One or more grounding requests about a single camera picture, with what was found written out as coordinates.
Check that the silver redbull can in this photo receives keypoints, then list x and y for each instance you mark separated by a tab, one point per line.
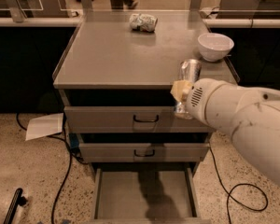
189	70

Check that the grey drawer cabinet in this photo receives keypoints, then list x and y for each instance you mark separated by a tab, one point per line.
109	64

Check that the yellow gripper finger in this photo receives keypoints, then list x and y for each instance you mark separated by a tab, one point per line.
180	90

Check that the crushed white green can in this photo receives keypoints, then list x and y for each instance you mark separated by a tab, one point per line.
143	22

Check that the white paper sheet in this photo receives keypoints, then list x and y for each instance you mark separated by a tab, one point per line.
44	126

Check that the white bowl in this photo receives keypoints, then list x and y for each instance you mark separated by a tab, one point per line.
214	47

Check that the grey middle drawer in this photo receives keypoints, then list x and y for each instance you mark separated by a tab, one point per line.
143	152

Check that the grey top drawer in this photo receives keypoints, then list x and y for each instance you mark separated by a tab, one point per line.
130	119

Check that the black bar tool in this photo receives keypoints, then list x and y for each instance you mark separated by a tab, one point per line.
17	200

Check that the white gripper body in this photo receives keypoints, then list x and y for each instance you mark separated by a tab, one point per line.
202	98

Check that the blue power adapter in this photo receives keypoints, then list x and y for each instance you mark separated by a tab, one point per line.
73	140

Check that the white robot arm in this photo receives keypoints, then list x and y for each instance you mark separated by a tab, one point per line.
250	117

